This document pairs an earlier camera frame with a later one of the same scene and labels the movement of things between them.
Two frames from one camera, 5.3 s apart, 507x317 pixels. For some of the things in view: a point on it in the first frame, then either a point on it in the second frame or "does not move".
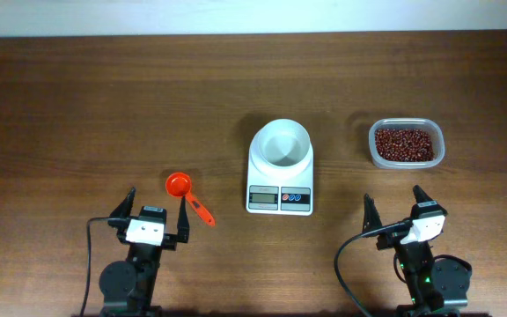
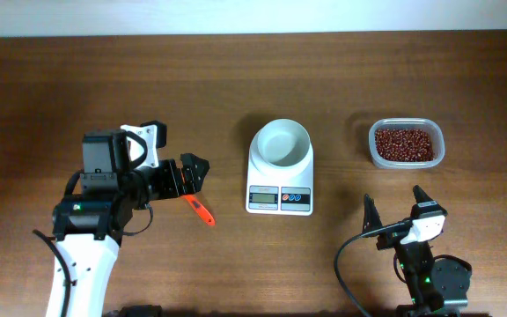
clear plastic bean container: x=406 y=143 does not move
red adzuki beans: x=404 y=145 does not move
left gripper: x=117 y=217 to x=173 y=188
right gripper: x=388 y=240 does not move
